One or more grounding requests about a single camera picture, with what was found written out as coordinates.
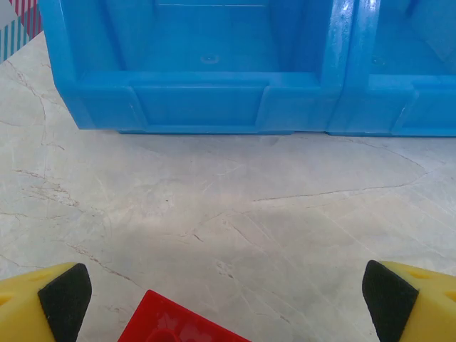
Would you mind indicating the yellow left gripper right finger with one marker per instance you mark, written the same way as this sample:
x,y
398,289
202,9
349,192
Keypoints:
x,y
431,310

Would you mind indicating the small red lego brick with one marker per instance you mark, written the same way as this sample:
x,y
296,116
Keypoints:
x,y
171,320

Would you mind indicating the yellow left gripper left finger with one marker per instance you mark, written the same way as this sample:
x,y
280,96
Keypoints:
x,y
21,310

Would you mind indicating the blue plastic bin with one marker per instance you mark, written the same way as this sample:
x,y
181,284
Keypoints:
x,y
199,103
427,107

